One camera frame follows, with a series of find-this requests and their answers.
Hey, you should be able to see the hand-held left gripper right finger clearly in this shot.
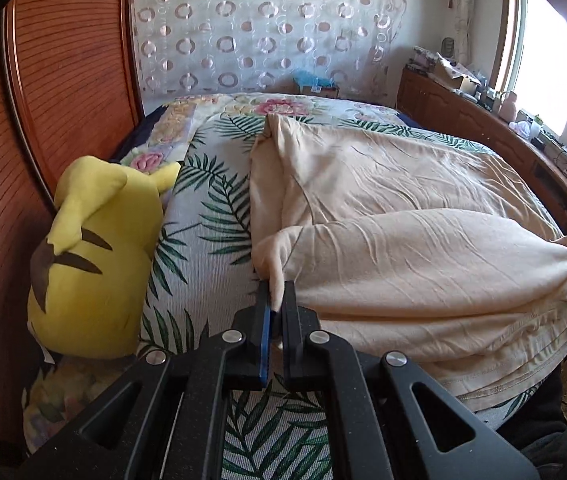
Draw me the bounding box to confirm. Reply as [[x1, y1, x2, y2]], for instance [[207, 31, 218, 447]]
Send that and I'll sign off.
[[281, 281, 541, 480]]

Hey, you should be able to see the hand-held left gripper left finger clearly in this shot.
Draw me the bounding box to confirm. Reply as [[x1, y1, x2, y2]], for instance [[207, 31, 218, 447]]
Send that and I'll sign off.
[[26, 280, 274, 480]]

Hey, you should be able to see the beige shirt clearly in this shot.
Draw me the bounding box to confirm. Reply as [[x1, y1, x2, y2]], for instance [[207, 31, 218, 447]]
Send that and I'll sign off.
[[250, 112, 567, 413]]

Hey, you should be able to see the white plastic bag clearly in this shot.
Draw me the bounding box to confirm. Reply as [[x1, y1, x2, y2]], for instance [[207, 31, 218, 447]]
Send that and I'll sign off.
[[511, 110, 539, 138]]

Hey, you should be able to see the leaf-print bed sheet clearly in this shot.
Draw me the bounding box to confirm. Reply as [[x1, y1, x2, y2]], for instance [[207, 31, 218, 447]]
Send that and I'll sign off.
[[138, 110, 567, 480]]

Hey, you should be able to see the window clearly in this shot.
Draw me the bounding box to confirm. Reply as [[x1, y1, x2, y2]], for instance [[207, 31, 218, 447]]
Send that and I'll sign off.
[[493, 0, 567, 161]]

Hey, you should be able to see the wooden cabinet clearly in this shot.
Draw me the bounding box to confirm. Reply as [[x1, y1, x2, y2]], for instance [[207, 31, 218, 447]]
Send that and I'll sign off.
[[396, 67, 567, 241]]

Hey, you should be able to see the open cardboard box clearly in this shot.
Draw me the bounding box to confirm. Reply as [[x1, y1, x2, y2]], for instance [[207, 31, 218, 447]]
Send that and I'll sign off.
[[436, 52, 481, 93]]

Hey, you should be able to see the person's dark clothing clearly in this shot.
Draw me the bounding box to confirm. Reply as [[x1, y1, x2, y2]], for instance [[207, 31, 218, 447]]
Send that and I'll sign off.
[[473, 370, 567, 480]]

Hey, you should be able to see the yellow plush toy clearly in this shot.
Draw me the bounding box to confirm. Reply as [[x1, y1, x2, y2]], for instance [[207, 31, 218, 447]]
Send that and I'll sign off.
[[28, 156, 182, 360]]

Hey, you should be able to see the pale floral pillow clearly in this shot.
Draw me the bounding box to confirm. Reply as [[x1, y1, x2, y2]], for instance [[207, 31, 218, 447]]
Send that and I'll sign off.
[[22, 355, 139, 456]]

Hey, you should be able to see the white lace curtain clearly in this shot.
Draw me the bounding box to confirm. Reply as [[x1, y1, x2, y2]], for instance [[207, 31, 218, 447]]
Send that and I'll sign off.
[[446, 0, 477, 61]]

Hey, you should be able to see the floral blanket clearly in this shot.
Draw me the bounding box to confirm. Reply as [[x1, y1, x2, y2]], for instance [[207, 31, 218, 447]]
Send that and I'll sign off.
[[118, 92, 404, 171]]

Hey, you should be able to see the small cardboard box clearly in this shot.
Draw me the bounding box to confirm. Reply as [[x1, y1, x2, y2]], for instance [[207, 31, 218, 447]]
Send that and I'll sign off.
[[301, 85, 340, 100]]

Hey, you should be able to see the blue bag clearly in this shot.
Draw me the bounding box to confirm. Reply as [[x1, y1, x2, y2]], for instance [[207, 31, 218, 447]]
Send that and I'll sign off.
[[292, 71, 334, 90]]

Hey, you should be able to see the circle-patterned curtain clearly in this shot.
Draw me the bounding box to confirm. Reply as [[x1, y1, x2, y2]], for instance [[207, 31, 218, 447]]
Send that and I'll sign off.
[[128, 0, 409, 108]]

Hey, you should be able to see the wooden headboard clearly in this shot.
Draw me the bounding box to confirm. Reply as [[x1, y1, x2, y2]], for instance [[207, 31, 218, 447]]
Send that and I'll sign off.
[[0, 0, 145, 466]]

